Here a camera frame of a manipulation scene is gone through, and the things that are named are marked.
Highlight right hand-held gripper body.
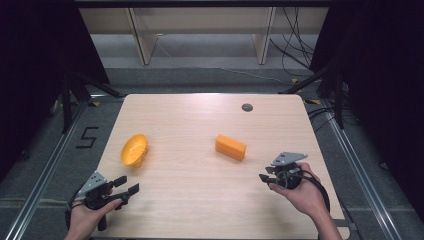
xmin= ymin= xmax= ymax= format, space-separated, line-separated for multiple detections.
xmin=270 ymin=151 xmax=309 ymax=191

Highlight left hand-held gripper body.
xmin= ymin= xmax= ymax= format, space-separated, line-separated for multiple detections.
xmin=73 ymin=170 xmax=123 ymax=232

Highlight person's right hand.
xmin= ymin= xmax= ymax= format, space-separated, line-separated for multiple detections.
xmin=268 ymin=161 xmax=330 ymax=218

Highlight person's left hand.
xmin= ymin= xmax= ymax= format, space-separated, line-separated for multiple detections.
xmin=65 ymin=198 xmax=123 ymax=240

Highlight yellow plastic bowl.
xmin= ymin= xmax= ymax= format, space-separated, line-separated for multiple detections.
xmin=119 ymin=133 xmax=149 ymax=169

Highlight orange rectangular block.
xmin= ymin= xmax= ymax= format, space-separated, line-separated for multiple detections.
xmin=214 ymin=133 xmax=248 ymax=162

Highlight black metal stand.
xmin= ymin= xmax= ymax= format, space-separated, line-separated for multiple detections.
xmin=279 ymin=61 xmax=346 ymax=130
xmin=59 ymin=71 xmax=125 ymax=135

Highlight dark curtain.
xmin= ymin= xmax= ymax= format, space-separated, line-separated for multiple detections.
xmin=0 ymin=0 xmax=112 ymax=176
xmin=309 ymin=0 xmax=424 ymax=218

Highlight light wooden shelf unit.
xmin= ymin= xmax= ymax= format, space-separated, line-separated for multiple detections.
xmin=79 ymin=7 xmax=330 ymax=66

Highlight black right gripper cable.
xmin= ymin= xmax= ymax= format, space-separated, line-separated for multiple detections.
xmin=299 ymin=170 xmax=332 ymax=214

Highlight silver metal floor rail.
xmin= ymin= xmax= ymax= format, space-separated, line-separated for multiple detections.
xmin=3 ymin=94 xmax=111 ymax=240
xmin=321 ymin=99 xmax=405 ymax=240

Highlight black floor cables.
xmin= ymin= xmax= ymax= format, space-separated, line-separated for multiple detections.
xmin=307 ymin=105 xmax=338 ymax=133

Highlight bundle of black hanging cables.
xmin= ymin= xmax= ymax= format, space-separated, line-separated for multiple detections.
xmin=269 ymin=7 xmax=316 ymax=78

